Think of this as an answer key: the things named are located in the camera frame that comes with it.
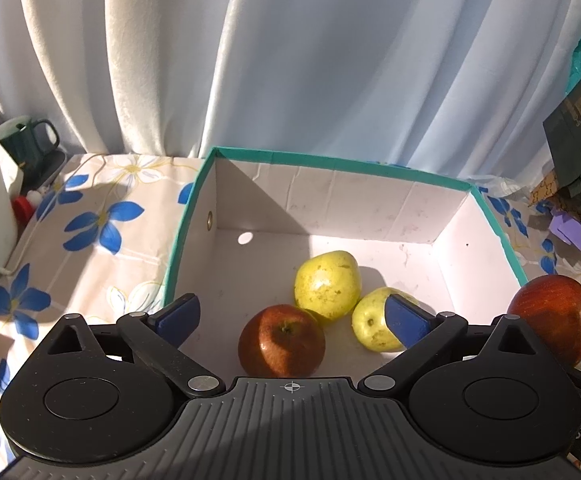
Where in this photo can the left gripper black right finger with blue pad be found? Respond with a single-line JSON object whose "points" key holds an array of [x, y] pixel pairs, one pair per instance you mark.
{"points": [[427, 339]]}

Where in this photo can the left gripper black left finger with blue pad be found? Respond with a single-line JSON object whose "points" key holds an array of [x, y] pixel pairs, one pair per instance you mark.
{"points": [[155, 339]]}

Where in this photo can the red apple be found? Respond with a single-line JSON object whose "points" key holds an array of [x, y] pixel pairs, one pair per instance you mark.
{"points": [[551, 305], [281, 341]]}

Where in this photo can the small yellow pear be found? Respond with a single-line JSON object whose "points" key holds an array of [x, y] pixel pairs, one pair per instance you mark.
{"points": [[369, 323]]}

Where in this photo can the large yellow pear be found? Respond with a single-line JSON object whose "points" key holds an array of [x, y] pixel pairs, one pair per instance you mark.
{"points": [[328, 286]]}

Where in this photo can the floral tablecloth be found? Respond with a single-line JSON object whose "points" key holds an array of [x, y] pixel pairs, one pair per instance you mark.
{"points": [[101, 243]]}

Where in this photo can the teal cardboard box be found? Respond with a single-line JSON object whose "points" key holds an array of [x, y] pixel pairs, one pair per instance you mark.
{"points": [[252, 218]]}

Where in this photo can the small red object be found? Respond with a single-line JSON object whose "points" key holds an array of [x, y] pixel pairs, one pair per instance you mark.
{"points": [[23, 210]]}

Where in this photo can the dark green mug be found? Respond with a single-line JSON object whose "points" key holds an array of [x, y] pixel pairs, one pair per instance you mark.
{"points": [[33, 146]]}

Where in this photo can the white curtain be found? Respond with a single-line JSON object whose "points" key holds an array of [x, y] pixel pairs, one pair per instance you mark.
{"points": [[456, 87]]}

